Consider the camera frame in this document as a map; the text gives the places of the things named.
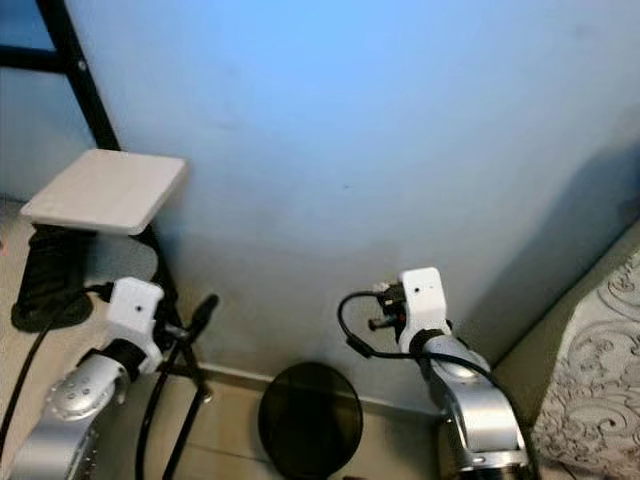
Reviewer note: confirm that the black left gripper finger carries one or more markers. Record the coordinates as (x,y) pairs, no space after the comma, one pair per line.
(205,314)

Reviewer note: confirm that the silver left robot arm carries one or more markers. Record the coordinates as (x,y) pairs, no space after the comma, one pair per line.
(80,400)

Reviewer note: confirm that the black ribbed power tower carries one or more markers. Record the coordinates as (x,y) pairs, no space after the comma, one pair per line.
(50,280)

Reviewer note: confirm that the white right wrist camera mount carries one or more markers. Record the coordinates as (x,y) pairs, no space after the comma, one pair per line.
(423,298)

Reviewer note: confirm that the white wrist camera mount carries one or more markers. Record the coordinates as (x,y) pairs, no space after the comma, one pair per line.
(423,298)
(135,310)

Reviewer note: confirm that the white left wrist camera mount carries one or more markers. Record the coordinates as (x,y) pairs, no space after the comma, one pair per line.
(135,310)

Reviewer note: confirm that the black metal frame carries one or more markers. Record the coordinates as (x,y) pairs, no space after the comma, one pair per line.
(85,80)

